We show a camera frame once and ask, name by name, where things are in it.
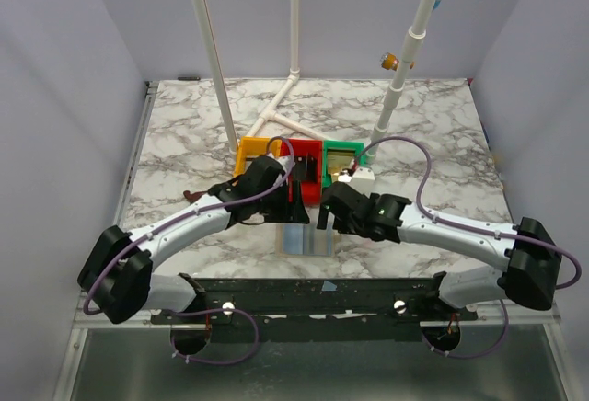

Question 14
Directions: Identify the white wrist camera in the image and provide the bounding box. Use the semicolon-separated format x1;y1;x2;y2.
350;166;375;196
275;155;295;172

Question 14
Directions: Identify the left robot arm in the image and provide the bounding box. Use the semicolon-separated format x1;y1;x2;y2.
77;155;309;324

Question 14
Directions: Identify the beige card holder wallet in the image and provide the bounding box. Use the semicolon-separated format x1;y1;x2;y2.
276;224;337;258

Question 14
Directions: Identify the dark card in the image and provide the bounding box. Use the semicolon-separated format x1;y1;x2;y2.
292;154;318;183

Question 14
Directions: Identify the orange knob on pole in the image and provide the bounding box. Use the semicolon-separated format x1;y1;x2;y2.
380;52;402;72

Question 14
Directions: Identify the black mounting rail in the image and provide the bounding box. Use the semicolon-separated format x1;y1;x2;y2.
151;277;477;342

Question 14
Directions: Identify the green plastic bin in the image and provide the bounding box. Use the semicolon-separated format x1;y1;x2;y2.
322;140;364;189

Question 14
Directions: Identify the red plastic bin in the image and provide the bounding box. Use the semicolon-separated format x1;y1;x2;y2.
289;139;323;206

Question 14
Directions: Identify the white PVC pipe frame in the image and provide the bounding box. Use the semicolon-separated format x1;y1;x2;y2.
246;0;341;143

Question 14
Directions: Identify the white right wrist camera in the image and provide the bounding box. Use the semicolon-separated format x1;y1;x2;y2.
350;166;375;196

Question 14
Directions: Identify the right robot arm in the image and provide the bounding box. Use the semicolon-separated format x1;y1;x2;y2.
320;182;561;311

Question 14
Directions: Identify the brown small tool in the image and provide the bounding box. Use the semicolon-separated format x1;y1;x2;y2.
183;190;206;203

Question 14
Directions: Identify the gold cards stack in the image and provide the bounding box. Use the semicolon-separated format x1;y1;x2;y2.
325;149;355;182

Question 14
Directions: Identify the white left PVC pole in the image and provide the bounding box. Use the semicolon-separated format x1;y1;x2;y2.
191;0;238;153

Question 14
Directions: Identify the yellow plastic bin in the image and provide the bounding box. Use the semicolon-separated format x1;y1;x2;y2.
234;136;282;176

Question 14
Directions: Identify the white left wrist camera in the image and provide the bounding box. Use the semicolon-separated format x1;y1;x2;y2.
275;155;295;172

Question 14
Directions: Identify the white PVC jointed pole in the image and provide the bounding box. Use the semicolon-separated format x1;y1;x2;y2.
365;0;434;163

